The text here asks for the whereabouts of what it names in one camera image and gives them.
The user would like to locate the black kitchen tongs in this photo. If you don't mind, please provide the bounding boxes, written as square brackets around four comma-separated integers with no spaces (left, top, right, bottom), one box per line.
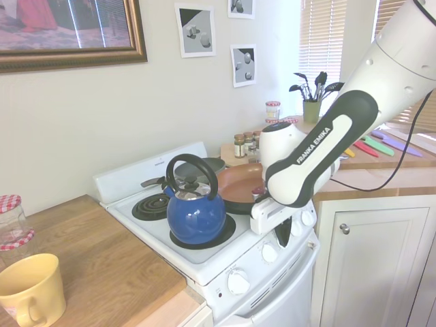
[315,71,328,102]

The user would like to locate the green knife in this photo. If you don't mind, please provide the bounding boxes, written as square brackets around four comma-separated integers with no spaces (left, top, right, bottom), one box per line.
[360,135,395,157]

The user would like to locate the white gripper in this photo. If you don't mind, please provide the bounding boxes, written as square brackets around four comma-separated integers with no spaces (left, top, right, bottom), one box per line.
[250,196,293,249]

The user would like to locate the black kitchen spoon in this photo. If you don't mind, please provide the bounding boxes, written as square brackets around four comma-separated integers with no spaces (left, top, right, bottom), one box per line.
[289,83,308,102]

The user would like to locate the white cabinet with wooden top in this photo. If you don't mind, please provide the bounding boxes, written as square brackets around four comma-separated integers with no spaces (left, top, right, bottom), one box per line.
[0,193,214,327]

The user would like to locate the glass jar red checkered lid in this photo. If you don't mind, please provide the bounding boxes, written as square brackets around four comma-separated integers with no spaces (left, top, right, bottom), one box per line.
[265,101,281,120]
[0,194,27,236]
[0,228,36,270]

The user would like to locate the white oven door handle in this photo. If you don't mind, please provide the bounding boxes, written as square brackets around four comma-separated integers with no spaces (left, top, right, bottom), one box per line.
[213,260,316,327]

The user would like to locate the yellow ceramic mug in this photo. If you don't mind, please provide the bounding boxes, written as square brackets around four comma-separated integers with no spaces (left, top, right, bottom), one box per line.
[0,253,67,327]

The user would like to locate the purple knife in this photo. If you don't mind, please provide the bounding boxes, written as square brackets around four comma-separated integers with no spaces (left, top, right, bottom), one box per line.
[370,130,424,158]

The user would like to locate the gold framed painting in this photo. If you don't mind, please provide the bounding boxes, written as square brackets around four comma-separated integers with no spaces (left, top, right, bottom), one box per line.
[0,0,149,73]

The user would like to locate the black kitchen spatula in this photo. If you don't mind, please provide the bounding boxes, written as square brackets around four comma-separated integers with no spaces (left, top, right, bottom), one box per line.
[293,72,313,102]

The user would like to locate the white electric stove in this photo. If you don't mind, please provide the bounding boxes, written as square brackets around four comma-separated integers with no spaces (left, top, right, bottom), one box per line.
[92,141,321,327]

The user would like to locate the black coil burner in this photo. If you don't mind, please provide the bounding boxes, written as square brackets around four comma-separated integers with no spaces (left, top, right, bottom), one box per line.
[169,214,237,249]
[131,193,173,222]

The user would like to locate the white oven temperature knob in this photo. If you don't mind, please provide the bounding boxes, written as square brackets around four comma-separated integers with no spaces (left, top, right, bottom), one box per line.
[227,268,251,296]

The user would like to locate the grey frying pan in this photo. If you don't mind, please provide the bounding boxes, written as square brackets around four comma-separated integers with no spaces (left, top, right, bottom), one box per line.
[140,157,228,188]

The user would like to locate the white cabinet with panel door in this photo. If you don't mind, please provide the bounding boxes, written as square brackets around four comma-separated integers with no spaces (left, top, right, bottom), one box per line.
[220,114,436,327]

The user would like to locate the large grey shapes paper print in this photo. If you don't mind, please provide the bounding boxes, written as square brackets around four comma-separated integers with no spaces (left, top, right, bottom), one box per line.
[174,2,217,59]

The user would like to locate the blue kettle with black handle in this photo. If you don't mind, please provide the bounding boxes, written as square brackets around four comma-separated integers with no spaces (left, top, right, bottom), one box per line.
[162,153,228,245]

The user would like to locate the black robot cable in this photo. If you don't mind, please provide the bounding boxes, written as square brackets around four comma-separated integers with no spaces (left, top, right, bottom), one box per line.
[332,0,436,191]

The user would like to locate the copper frying pan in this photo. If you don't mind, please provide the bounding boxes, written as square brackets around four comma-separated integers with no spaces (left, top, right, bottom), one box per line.
[217,162,273,215]

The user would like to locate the red knife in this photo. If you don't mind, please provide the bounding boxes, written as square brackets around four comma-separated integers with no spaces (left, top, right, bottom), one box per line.
[352,140,379,158]

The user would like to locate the black slotted spoon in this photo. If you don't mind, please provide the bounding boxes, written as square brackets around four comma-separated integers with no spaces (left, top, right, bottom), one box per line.
[323,81,345,102]

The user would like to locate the green utensil holder cup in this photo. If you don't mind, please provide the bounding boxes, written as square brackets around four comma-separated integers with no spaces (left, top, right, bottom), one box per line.
[302,100,322,123]

